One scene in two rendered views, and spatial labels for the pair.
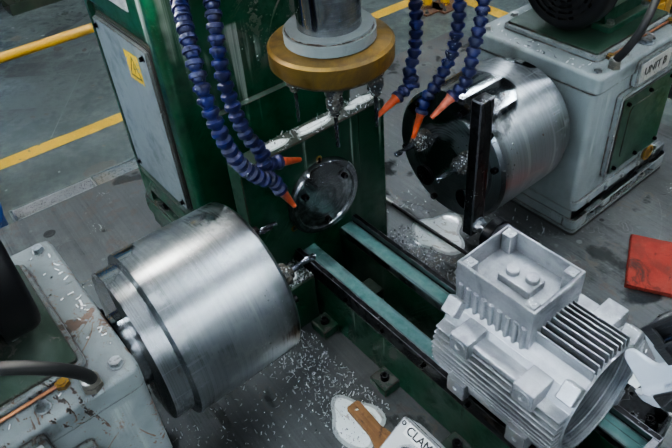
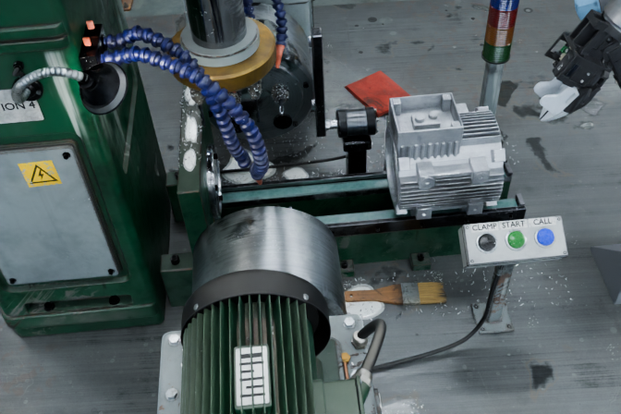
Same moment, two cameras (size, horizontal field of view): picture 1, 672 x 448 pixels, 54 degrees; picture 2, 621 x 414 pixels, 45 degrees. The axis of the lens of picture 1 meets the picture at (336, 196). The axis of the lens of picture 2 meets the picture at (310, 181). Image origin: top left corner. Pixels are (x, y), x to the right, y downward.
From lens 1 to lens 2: 0.85 m
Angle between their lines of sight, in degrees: 41
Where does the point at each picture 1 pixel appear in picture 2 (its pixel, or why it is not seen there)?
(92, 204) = not seen: outside the picture
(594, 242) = (334, 104)
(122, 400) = not seen: hidden behind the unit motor
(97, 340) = not seen: hidden behind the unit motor
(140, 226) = (14, 354)
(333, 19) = (241, 25)
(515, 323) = (450, 142)
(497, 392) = (458, 189)
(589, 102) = (305, 8)
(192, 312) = (319, 276)
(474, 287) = (414, 141)
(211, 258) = (289, 239)
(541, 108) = (293, 28)
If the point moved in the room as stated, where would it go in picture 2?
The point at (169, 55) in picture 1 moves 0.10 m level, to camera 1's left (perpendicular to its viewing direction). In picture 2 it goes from (104, 133) to (58, 174)
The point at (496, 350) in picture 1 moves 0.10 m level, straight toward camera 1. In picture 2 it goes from (444, 167) to (485, 197)
